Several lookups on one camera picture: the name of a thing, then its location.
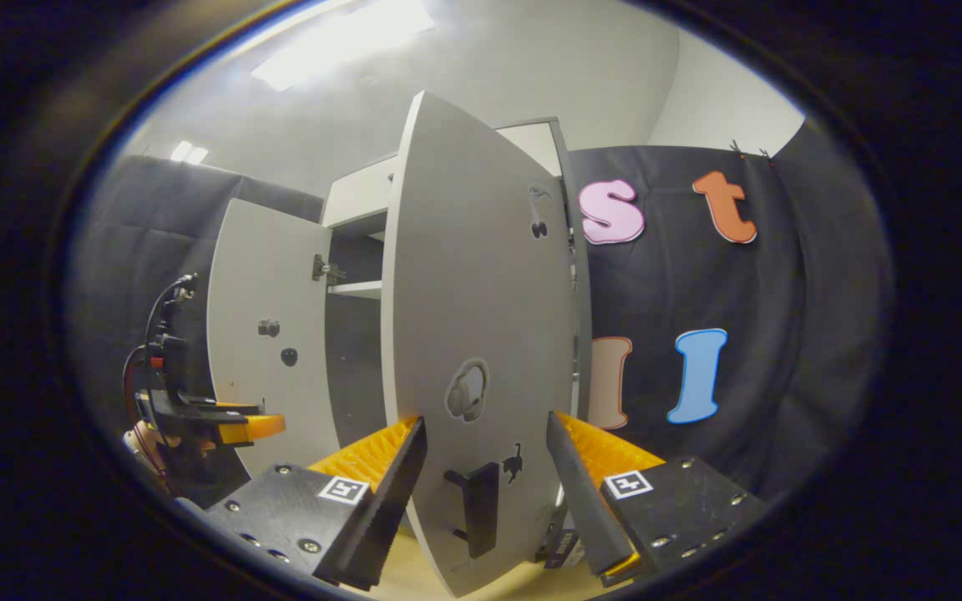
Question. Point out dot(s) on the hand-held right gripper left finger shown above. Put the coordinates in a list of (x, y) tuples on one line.
[(364, 534)]

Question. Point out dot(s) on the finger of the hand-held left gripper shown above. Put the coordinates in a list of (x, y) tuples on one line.
[(251, 427)]

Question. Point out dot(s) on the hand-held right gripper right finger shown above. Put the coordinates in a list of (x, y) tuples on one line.
[(598, 517)]

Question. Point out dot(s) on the white shoe cabinet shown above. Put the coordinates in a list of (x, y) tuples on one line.
[(356, 351)]

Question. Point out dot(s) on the white shoe cabinet door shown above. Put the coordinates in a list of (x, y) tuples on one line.
[(272, 267), (473, 275)]

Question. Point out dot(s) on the white cabinet shelf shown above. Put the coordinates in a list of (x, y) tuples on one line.
[(356, 289)]

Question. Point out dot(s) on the metal door hinge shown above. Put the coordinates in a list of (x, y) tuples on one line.
[(326, 268)]

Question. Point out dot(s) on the small ceiling light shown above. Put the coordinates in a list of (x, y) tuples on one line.
[(189, 153)]

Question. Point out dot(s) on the black backdrop cloth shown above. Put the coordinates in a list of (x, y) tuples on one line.
[(782, 292)]

